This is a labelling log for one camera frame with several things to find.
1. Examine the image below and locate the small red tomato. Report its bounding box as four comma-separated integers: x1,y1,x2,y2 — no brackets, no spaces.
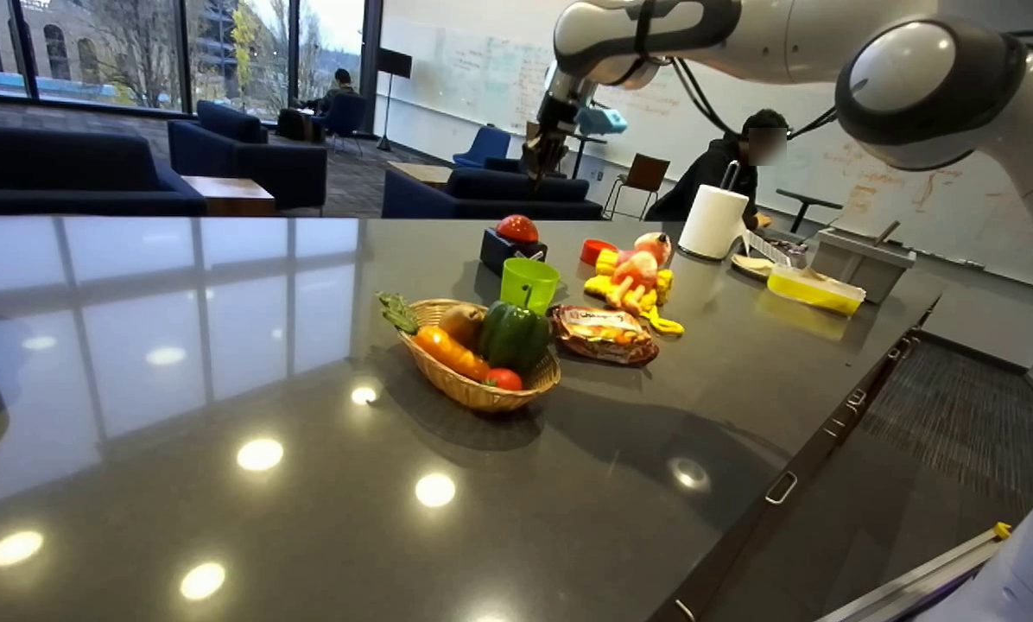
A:
479,363,530,393

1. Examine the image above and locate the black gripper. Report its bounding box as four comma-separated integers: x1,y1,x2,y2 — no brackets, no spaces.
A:
521,91,588,178

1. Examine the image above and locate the green plastic cup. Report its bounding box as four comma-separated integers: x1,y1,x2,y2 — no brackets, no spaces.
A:
497,251,567,319

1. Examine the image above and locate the wooden chair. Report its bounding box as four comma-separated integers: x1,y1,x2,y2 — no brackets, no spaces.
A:
600,149,673,222

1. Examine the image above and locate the teal wrist camera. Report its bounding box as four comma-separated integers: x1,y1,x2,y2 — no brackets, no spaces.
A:
574,100,632,138

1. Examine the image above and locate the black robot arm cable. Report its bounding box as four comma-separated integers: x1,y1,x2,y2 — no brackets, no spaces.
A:
621,0,846,149

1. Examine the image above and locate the navy armchair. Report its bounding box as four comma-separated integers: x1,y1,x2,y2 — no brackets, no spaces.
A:
165,98,333,211

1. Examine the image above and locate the distant person by window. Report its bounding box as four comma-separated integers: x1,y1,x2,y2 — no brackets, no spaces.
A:
319,64,371,140

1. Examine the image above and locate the woven wicker basket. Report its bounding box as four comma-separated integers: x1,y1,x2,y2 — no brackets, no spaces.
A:
399,293,567,417

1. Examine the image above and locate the green bell pepper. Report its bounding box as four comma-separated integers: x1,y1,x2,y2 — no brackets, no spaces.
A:
474,297,552,376

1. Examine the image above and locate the orange and yellow plush toy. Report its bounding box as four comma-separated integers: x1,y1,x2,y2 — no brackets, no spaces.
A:
578,227,690,342

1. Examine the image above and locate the white paper towel roll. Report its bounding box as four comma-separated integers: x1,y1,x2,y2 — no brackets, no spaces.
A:
673,178,752,262

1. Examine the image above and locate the dark navy couch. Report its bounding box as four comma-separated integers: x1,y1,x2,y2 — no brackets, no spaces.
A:
380,163,608,226

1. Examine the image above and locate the yellow plastic container with lid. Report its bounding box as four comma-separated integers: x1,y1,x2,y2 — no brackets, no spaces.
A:
730,235,872,321

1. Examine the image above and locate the seated person in dark clothes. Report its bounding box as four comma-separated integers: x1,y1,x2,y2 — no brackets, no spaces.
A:
643,107,796,227

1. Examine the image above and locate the long navy sofa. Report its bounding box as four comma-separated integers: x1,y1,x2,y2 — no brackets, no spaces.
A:
0,121,211,222

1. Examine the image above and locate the orange carrot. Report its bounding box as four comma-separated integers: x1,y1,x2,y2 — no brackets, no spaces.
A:
411,321,495,383

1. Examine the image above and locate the black window frame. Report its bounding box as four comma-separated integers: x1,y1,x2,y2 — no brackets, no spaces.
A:
0,0,386,121

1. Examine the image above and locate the low coffee table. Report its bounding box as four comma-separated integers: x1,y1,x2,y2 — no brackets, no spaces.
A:
175,171,281,222

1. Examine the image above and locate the black box with orange button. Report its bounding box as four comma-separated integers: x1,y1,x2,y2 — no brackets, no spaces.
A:
477,211,552,276

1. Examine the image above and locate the small dark table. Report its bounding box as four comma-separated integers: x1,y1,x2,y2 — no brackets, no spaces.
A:
774,183,846,235

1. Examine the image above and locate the black wall speaker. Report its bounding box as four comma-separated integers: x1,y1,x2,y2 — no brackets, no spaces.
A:
378,45,416,84

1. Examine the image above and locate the bright blue chair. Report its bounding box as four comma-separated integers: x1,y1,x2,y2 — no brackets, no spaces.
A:
449,121,517,176

